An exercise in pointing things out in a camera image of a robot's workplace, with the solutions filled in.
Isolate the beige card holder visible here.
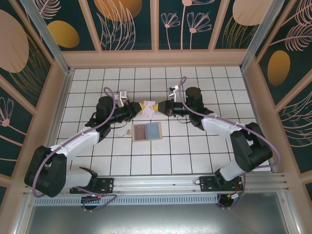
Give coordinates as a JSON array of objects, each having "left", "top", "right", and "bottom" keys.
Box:
[{"left": 126, "top": 121, "right": 163, "bottom": 143}]

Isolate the dark red card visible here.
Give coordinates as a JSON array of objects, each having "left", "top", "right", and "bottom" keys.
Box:
[{"left": 134, "top": 125, "right": 147, "bottom": 140}]

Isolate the grey metal panel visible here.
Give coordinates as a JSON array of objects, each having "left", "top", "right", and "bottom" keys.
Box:
[{"left": 25, "top": 204, "right": 292, "bottom": 234}]

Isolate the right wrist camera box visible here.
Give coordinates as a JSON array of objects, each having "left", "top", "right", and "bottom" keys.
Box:
[{"left": 166, "top": 85, "right": 178, "bottom": 98}]

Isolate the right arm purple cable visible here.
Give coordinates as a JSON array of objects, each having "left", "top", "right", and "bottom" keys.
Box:
[{"left": 177, "top": 77, "right": 281, "bottom": 210}]

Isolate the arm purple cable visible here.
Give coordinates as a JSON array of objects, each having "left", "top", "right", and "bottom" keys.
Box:
[
  {"left": 32, "top": 87, "right": 119, "bottom": 212},
  {"left": 177, "top": 77, "right": 281, "bottom": 210}
]

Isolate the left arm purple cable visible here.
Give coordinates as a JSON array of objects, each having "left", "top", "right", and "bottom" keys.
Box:
[{"left": 32, "top": 87, "right": 119, "bottom": 212}]

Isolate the aluminium side rail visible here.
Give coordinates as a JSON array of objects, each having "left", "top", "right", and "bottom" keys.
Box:
[
  {"left": 40, "top": 69, "right": 75, "bottom": 156},
  {"left": 240, "top": 68, "right": 275, "bottom": 173}
]

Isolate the aluminium mounting rail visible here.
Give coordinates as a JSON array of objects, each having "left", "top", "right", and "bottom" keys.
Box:
[{"left": 23, "top": 173, "right": 290, "bottom": 196}]

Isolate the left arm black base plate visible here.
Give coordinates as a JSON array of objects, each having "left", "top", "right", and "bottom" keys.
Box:
[{"left": 70, "top": 177, "right": 115, "bottom": 195}]

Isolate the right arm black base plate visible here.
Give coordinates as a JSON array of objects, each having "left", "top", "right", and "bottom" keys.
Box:
[{"left": 199, "top": 175, "right": 244, "bottom": 193}]

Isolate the grey slotted cable duct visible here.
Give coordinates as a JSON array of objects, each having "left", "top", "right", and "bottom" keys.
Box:
[{"left": 33, "top": 196, "right": 220, "bottom": 206}]

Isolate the aluminium corner post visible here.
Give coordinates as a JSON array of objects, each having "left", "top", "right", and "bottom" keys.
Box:
[
  {"left": 240, "top": 0, "right": 297, "bottom": 71},
  {"left": 19, "top": 0, "right": 74, "bottom": 74}
]

